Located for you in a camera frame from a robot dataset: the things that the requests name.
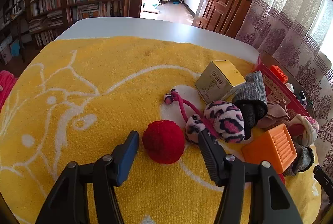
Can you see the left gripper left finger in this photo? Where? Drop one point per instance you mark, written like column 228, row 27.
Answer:
column 67, row 201

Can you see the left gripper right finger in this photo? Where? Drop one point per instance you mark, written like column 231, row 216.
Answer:
column 270, row 200

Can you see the red pompom ball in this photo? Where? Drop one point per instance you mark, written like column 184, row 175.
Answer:
column 164, row 141
column 282, row 178

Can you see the white pink fuzzy sock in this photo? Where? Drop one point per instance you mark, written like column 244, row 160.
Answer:
column 303, row 129

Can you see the orange ribbed cube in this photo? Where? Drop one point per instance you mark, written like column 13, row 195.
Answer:
column 274, row 146

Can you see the beige pink cloth bundle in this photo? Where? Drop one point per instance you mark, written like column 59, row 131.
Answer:
column 277, row 113

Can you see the leopard plush toy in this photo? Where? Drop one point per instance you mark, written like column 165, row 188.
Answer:
column 221, row 119

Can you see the grey black sock roll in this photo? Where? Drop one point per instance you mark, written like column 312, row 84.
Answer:
column 252, row 102

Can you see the large orange cat cube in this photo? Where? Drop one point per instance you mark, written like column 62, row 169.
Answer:
column 279, row 73

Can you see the yellow cardboard box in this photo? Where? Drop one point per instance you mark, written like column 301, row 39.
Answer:
column 219, row 81

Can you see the black fuzzy sock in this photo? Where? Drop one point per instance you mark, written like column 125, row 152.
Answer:
column 302, row 98

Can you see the red biscuit tin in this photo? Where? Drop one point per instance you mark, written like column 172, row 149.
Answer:
column 276, row 90

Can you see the yellow white towel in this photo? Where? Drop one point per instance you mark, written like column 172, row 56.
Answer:
column 80, row 98

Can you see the pink red bedding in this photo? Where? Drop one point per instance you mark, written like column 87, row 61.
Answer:
column 7, row 81

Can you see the small dark shelf unit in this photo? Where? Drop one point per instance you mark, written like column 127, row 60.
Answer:
column 12, row 15

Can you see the purple patterned curtain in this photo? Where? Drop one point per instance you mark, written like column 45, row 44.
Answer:
column 298, row 34

